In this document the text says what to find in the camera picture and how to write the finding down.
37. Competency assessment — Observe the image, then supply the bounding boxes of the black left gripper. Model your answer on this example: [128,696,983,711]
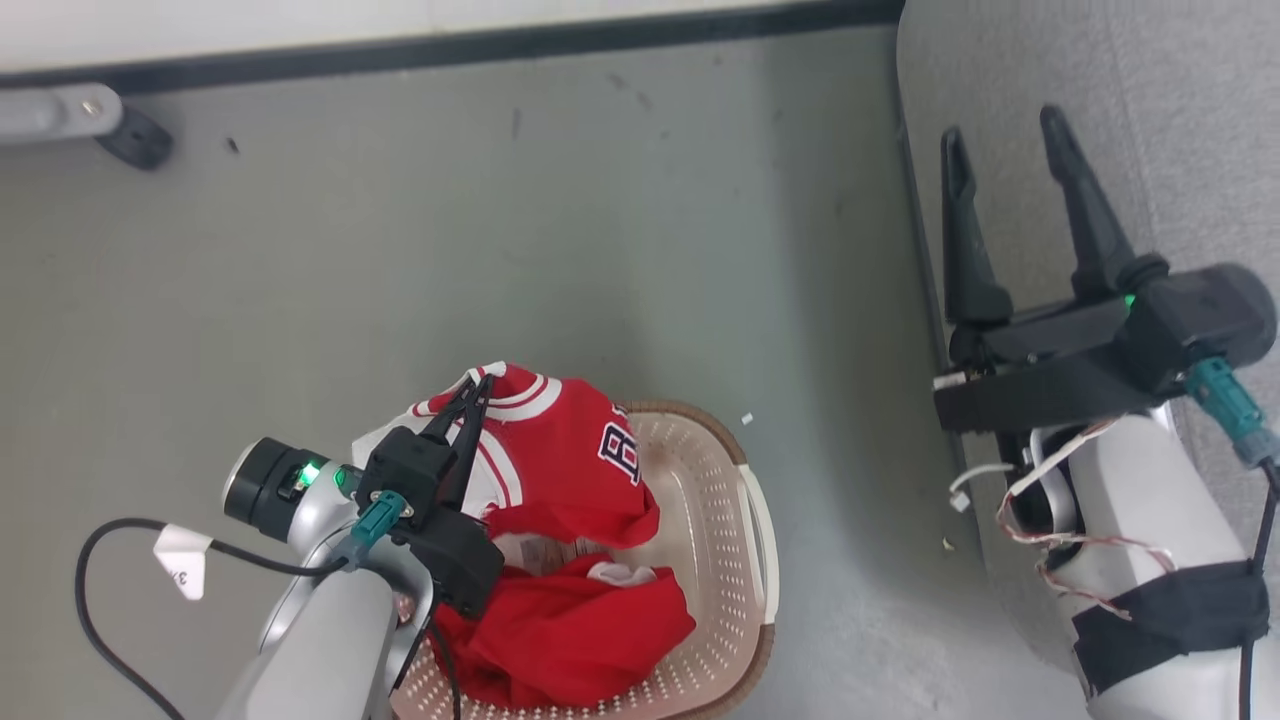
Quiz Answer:
[222,374,496,546]

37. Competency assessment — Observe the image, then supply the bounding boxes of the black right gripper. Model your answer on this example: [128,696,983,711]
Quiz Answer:
[940,103,1141,367]

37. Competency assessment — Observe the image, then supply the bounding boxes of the red jersey with white stripes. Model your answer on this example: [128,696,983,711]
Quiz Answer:
[350,362,661,549]

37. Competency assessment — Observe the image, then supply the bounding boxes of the red shorts with white trim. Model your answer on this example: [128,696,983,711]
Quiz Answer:
[430,553,698,711]

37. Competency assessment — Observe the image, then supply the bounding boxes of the beige perforated laundry basket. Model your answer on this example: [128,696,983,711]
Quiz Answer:
[385,400,779,720]

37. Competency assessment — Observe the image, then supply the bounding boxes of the dark baseboard strip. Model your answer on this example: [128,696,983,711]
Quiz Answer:
[0,0,906,96]

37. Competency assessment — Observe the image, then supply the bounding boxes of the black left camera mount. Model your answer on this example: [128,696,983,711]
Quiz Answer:
[392,508,507,621]

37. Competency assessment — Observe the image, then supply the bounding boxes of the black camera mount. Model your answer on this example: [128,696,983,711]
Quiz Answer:
[933,350,1166,433]
[392,508,507,621]

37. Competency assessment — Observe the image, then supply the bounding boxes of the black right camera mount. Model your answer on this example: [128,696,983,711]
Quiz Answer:
[933,350,1166,433]

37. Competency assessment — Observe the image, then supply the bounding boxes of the thin black cable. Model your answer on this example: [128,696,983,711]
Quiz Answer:
[395,600,463,720]

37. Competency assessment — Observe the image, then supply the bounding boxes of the thin white wire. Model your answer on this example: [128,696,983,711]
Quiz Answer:
[948,461,1017,514]

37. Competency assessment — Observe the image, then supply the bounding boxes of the right arm teal-plug black cable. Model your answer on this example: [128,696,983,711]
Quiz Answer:
[1185,357,1280,720]

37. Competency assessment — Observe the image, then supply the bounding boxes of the arm teal-plug black cable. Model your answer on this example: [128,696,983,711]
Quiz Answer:
[75,490,411,720]
[1185,357,1280,720]

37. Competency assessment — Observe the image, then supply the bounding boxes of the white paper cable tag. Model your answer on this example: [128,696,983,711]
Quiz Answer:
[153,522,214,602]

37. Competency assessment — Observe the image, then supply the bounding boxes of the red white wire bundle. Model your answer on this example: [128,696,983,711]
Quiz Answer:
[995,418,1179,623]

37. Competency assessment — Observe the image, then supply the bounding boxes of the left arm teal-plug black cable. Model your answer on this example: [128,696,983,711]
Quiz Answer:
[75,490,411,720]

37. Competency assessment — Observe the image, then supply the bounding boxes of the black fabric arm strap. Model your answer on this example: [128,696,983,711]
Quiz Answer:
[1072,560,1271,696]

